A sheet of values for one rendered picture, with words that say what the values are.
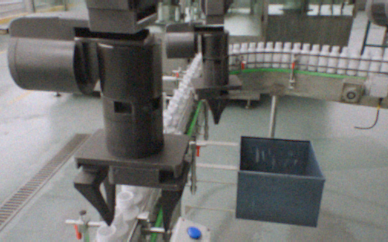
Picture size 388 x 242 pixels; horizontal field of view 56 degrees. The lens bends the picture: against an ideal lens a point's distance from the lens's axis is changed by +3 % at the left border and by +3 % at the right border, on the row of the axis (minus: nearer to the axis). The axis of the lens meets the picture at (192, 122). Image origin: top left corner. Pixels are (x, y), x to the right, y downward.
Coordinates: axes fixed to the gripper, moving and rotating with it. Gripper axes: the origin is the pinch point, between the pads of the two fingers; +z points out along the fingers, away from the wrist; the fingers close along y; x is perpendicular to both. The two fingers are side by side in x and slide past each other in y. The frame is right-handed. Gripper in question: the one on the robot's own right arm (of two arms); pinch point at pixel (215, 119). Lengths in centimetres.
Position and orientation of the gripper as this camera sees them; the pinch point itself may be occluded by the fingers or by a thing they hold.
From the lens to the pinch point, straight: 79.2
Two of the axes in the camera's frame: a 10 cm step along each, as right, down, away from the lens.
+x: 1.2, 4.4, -8.9
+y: -9.9, 0.9, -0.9
